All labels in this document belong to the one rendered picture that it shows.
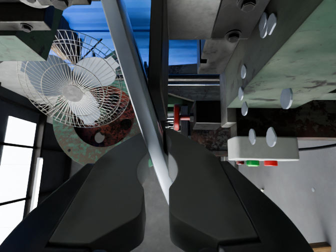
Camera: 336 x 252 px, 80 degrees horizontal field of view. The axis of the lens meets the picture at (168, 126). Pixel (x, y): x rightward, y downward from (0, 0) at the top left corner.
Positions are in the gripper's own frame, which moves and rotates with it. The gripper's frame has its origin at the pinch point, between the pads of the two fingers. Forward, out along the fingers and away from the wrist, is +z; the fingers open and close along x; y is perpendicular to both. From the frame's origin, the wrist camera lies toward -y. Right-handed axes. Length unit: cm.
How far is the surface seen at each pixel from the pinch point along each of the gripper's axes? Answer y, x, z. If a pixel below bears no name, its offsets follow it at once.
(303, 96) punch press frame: 5.4, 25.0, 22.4
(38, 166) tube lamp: 207, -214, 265
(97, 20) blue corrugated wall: -9, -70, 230
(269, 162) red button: 21.2, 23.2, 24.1
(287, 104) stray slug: 0.8, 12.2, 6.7
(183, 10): -7.7, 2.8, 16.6
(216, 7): -7.9, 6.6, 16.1
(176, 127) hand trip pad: 18.9, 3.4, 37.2
